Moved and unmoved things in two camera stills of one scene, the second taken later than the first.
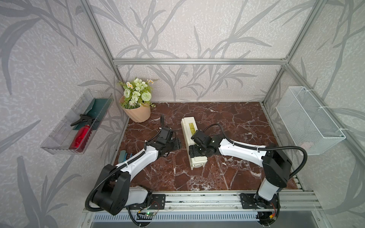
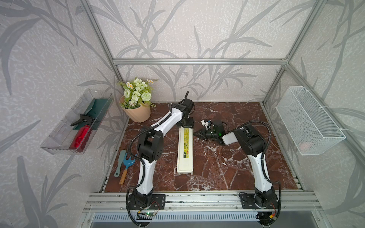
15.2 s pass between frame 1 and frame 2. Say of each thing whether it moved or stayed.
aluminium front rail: stayed
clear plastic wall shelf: stayed
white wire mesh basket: stayed
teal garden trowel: stayed
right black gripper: moved
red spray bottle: stayed
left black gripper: moved
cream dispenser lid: moved
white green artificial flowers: stayed
